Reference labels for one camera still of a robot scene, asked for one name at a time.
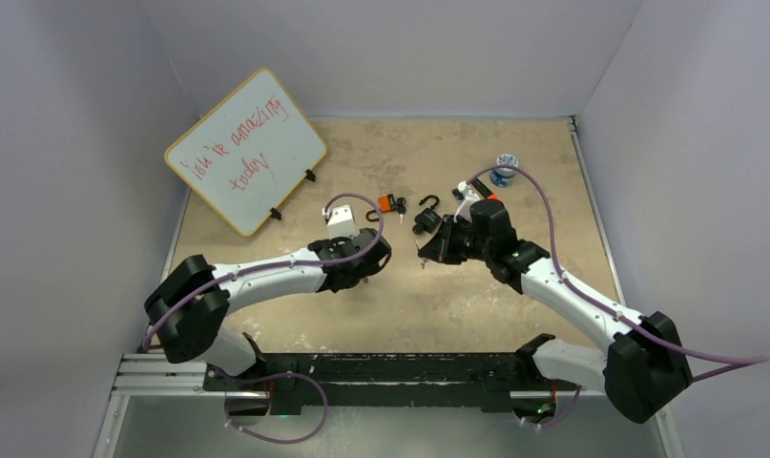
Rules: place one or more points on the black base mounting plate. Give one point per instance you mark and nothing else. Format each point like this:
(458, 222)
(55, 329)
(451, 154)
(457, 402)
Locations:
(501, 382)

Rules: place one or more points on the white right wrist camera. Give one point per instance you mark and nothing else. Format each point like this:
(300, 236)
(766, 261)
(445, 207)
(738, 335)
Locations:
(465, 196)

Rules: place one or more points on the orange padlock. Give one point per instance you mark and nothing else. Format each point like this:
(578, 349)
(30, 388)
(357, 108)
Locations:
(385, 204)

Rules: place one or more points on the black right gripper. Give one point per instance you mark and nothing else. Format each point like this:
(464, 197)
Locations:
(440, 248)

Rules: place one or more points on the black padlock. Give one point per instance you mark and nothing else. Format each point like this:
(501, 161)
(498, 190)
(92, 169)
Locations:
(428, 220)

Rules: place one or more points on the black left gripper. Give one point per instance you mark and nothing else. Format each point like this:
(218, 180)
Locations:
(339, 242)

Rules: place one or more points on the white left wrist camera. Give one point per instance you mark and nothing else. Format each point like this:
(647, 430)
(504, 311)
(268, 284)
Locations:
(340, 222)

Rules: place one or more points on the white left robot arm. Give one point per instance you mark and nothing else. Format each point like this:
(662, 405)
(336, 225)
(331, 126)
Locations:
(187, 311)

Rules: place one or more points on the orange black highlighter marker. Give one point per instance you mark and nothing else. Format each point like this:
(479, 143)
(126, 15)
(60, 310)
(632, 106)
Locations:
(481, 188)

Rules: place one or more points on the black-headed keys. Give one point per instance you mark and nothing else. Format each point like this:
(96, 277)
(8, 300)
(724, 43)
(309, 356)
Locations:
(400, 208)

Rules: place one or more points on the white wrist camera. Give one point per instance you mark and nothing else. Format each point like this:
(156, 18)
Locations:
(340, 222)
(465, 196)

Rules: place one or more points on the whiteboard with red writing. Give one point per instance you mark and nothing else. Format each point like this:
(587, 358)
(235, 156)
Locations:
(246, 156)

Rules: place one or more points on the blue white round jar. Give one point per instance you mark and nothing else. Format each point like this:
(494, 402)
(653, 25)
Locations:
(503, 176)

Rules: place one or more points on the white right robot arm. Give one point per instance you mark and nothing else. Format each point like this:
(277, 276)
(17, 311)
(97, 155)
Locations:
(633, 360)

